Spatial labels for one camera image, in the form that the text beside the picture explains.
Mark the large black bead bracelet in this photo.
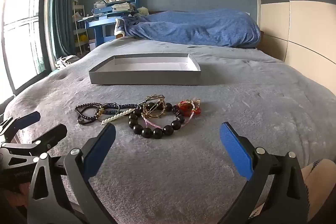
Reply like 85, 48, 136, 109
128, 102, 185, 139

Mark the white shelf rack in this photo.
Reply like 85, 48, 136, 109
72, 0, 91, 54

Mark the blue duvet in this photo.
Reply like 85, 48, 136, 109
115, 9, 261, 49

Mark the stack of papers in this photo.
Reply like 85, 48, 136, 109
112, 2, 136, 13

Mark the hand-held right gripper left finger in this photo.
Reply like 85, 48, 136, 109
28, 123, 118, 224

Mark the window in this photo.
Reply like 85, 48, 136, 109
0, 0, 53, 98

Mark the pink string bracelet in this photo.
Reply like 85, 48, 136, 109
142, 113, 190, 129

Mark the red bead bracelet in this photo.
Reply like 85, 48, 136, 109
176, 99, 202, 117

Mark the cream wardrobe with grey stripes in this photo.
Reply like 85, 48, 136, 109
251, 0, 336, 98

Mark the gold thorny bangle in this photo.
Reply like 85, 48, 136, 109
139, 94, 168, 120

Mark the yellow item on rack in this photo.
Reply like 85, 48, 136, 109
75, 34, 89, 46

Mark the small dark bead bracelet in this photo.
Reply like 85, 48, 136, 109
75, 102, 103, 121

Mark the black cord bracelet gold charm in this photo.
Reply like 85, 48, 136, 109
94, 105, 120, 120

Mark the white pearl bracelet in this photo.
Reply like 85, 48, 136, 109
101, 108, 135, 126

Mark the plain black cord bracelet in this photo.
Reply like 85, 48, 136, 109
77, 109, 98, 125

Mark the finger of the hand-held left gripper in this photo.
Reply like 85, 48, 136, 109
0, 111, 41, 144
1, 124, 68, 159

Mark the blue desk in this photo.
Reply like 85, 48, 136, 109
77, 13, 127, 47

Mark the grey fleece bed blanket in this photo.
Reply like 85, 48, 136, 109
0, 38, 336, 224

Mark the blue braided bracelet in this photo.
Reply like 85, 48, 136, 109
101, 103, 139, 115

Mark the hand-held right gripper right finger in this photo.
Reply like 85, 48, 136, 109
219, 122, 309, 224

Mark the teal curtain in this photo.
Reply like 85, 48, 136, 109
48, 0, 79, 62

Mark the grey shallow cardboard box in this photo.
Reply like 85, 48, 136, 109
89, 53, 201, 86

